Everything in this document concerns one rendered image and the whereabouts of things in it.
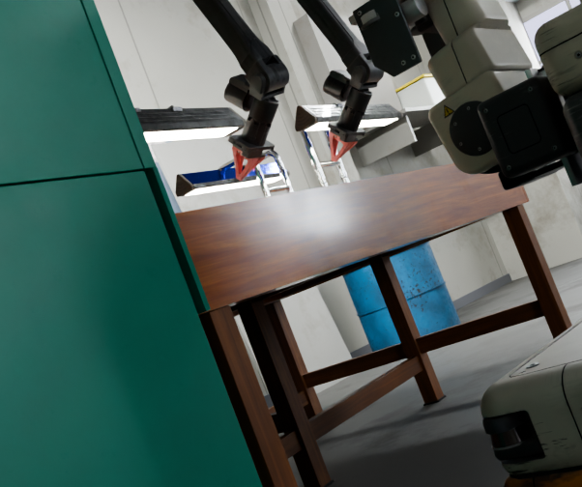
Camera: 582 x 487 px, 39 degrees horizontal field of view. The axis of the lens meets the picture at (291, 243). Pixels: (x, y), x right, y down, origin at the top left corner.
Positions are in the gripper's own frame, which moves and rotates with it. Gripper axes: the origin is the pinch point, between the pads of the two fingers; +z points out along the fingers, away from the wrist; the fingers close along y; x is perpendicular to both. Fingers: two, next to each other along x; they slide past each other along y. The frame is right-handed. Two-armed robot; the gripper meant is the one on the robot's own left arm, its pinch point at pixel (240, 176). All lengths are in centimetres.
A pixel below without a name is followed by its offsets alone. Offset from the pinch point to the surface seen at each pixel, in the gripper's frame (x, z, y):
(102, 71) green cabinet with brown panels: 0, -25, 51
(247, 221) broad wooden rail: 20.0, -2.5, 23.4
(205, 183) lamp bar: -60, 41, -74
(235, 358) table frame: 37, 13, 40
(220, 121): -23.9, -2.0, -20.0
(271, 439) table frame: 49, 24, 39
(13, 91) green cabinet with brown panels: 2, -22, 71
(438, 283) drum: -42, 135, -340
